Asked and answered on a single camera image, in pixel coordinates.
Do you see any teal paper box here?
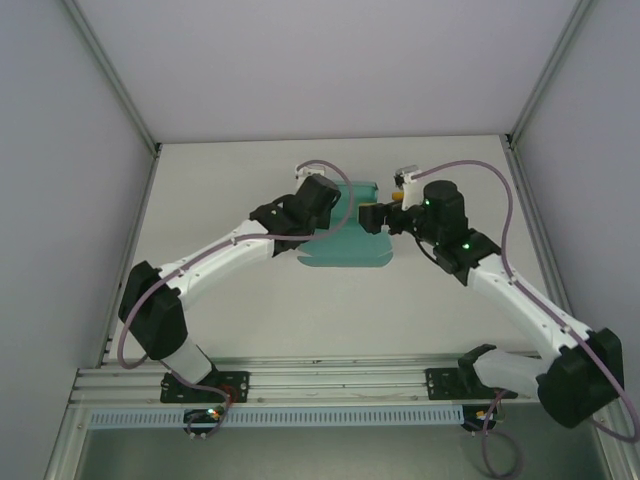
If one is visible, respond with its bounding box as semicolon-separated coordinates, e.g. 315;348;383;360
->
295;180;394;271

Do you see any black circuit board with connectors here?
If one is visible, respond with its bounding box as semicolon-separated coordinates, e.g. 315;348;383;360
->
462;405;504;434

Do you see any circuit board with lit LEDs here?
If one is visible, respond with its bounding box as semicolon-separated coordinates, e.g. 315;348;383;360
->
183;407;226;441

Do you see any grey metal sheet panel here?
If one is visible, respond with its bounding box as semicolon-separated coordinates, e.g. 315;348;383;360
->
42;399;640;480

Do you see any aluminium table edge rail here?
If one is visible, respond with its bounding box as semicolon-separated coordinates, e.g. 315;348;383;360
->
97;144;161;369
502;134;611;371

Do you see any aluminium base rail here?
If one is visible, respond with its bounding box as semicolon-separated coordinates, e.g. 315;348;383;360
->
72;355;614;404

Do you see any aluminium frame post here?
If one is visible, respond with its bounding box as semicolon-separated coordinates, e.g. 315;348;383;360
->
504;0;599;151
62;0;162;156

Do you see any light blue slotted cable duct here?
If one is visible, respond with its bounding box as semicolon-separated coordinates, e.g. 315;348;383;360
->
88;405;464;430

